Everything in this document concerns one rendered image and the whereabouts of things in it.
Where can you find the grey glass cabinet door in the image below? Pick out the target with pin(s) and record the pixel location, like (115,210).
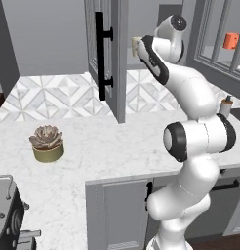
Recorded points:
(119,65)
(203,66)

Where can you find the dark sink basin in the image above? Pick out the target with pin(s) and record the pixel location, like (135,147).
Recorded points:
(239,114)

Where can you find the beige cup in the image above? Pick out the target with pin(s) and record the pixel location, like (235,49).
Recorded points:
(135,45)

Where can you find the orange box-shaped object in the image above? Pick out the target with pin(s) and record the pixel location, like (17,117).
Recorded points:
(230,40)

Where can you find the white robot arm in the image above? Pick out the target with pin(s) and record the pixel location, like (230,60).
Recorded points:
(193,97)

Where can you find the grey lower cabinet door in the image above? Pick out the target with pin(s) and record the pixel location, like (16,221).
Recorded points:
(122,215)

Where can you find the grey upper cabinet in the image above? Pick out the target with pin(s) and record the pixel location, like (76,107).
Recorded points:
(141,19)

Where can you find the grey dishwasher front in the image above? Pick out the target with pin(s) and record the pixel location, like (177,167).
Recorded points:
(222,211)

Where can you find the succulent in olive pot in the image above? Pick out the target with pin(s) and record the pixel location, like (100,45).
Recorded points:
(47,143)

